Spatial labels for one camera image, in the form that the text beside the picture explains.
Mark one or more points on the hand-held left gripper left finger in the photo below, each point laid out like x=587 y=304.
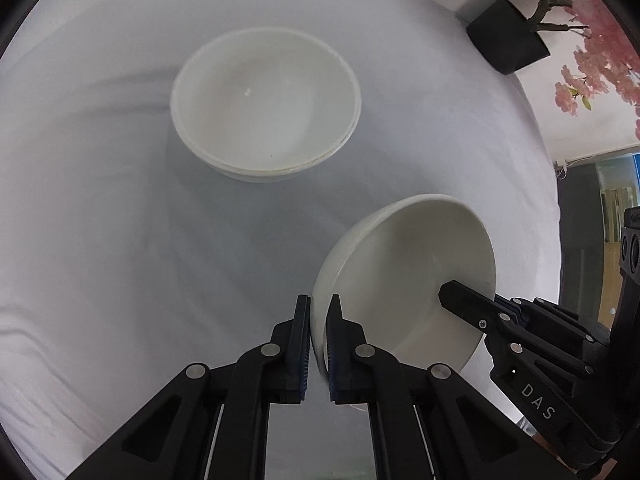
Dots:
x=300 y=355

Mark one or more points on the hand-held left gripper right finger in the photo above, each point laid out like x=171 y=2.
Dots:
x=336 y=360

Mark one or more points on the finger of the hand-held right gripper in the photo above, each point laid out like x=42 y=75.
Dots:
x=462 y=305
x=560 y=317

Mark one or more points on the white ceramic bowl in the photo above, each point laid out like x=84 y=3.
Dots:
x=252 y=176
x=410 y=260
x=260 y=95

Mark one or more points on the dark grey panel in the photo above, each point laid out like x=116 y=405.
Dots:
x=580 y=240

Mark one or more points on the white tablecloth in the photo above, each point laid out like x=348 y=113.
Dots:
x=100 y=210

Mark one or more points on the black square plant pot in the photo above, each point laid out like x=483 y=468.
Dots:
x=505 y=35

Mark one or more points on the pink cherry blossom tree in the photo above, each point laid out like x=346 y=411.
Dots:
x=612 y=35

